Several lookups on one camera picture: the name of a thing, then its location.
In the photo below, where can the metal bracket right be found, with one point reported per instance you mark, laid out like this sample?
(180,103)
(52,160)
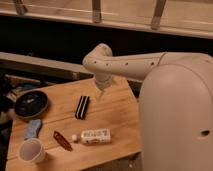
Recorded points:
(158,12)

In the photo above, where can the dark red knife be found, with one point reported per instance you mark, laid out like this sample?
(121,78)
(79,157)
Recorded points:
(62,141)

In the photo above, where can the wooden shelf rail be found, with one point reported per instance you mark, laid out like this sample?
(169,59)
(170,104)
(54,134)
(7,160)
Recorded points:
(50,65)

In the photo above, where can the metal bracket left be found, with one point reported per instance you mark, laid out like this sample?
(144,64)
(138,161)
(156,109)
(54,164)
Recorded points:
(20,7)

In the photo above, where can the white paper cup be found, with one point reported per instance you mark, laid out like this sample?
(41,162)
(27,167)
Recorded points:
(31,151)

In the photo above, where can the black round bowl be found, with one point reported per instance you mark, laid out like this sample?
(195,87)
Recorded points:
(31,104)

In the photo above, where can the black white striped block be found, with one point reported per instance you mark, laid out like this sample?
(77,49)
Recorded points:
(82,106)

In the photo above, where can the metal bracket middle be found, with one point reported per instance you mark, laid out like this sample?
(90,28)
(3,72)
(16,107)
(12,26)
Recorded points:
(96,11)

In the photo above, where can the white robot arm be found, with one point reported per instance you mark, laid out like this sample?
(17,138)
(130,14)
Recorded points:
(175,103)

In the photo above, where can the white plastic bottle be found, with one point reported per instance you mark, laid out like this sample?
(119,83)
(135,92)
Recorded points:
(95,136)

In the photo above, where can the metal bracket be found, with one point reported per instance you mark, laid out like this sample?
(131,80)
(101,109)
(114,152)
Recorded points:
(96,11)
(20,7)
(158,12)

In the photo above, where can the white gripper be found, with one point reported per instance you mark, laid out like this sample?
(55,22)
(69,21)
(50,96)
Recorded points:
(103,82)

